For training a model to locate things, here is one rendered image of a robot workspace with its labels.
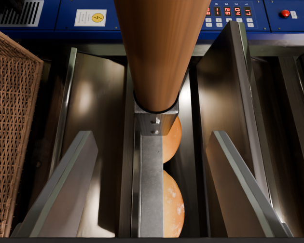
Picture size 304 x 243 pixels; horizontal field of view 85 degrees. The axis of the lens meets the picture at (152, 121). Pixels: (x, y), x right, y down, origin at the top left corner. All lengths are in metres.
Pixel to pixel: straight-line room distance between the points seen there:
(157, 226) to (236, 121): 0.30
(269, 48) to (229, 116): 0.38
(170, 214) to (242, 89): 0.31
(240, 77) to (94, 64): 0.44
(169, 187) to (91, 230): 0.35
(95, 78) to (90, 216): 0.41
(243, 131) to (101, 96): 0.42
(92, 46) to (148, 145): 0.52
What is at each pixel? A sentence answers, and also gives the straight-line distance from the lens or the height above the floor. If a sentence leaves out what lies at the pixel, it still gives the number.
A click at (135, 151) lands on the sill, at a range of 0.49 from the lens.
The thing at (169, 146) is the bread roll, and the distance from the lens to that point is 0.22.
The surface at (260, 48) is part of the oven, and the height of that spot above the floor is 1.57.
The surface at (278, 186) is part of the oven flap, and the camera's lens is 0.60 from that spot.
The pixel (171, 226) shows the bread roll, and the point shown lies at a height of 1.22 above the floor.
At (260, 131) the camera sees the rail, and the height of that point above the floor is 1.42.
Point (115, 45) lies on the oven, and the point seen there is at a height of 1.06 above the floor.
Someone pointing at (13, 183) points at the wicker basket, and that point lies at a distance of 0.57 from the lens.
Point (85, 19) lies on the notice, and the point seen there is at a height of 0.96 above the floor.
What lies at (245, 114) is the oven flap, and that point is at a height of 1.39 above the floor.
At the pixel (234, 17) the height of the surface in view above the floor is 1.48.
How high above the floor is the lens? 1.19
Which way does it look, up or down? level
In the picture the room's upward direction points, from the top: 90 degrees clockwise
